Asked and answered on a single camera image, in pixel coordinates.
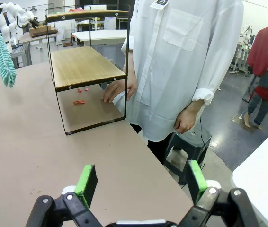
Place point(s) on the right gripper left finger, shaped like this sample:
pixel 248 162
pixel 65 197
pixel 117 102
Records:
pixel 77 208

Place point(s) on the black background robot gripper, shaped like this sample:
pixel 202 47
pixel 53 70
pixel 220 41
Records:
pixel 34 23

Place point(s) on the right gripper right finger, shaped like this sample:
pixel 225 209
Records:
pixel 221 208

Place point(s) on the teal microfibre duster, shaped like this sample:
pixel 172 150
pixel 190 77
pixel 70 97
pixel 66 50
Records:
pixel 2 56

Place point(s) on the person's right forearm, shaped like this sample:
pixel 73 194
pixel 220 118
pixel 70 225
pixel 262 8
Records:
pixel 132 68

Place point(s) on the person's left forearm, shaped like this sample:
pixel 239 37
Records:
pixel 199 104

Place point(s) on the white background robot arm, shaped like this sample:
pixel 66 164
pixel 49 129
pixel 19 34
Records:
pixel 6 28
pixel 247 33

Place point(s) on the person's left hand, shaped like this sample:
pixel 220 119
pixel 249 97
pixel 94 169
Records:
pixel 184 121

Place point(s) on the person's right hand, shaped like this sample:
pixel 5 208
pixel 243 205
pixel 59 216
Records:
pixel 116 91

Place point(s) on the wooden box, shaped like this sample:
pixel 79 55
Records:
pixel 42 30

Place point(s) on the grey background table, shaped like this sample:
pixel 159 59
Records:
pixel 29 39

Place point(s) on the white side table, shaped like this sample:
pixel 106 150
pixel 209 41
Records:
pixel 261 177

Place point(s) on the white background table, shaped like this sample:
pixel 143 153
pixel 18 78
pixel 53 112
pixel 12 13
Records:
pixel 100 35

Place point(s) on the dark plastic stool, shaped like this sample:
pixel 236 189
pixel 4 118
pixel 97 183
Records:
pixel 190 146

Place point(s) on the crumpled red paper scrap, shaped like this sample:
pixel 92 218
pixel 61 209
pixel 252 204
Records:
pixel 79 102

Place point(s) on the white name badge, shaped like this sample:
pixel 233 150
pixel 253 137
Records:
pixel 160 2

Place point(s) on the person in white lab coat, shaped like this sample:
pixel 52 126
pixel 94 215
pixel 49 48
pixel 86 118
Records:
pixel 183 59

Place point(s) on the person in red hooded top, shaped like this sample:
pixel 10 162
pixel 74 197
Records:
pixel 264 52

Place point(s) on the grey aluminium frame stand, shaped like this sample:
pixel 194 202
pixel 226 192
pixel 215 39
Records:
pixel 21 54

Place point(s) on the two-tier wooden shelf black frame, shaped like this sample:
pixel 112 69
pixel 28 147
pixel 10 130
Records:
pixel 82 68

